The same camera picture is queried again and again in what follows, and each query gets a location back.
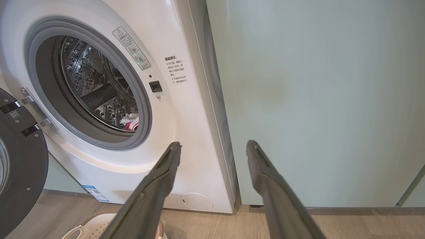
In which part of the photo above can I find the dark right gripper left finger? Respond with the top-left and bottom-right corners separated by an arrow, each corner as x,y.
100,142 -> 182,239

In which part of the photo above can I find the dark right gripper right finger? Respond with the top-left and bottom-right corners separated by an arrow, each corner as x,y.
246,140 -> 327,239

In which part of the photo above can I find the white garment with red trim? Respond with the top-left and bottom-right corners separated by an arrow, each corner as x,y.
120,113 -> 140,131

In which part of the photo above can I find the washing machine glass door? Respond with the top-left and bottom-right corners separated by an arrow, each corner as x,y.
0,88 -> 49,238

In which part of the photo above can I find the white front-load washing machine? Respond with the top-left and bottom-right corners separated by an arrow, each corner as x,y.
0,0 -> 238,214

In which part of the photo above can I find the steel washer drum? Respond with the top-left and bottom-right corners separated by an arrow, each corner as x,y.
60,36 -> 139,133

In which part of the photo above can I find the metal washer door hinge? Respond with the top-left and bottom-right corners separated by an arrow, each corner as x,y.
0,87 -> 58,137

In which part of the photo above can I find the round white filter cover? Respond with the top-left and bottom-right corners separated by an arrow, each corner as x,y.
181,192 -> 214,211

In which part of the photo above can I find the blue energy label sticker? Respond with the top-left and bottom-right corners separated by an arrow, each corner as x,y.
82,185 -> 110,203

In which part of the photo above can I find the white perforated laundry basket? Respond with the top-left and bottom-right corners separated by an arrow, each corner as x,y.
61,209 -> 165,239

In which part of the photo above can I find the pale green cabinet grey side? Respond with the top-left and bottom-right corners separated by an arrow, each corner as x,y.
188,0 -> 425,208

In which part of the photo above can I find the grey warning sticker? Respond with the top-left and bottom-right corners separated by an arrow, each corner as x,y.
112,26 -> 151,70

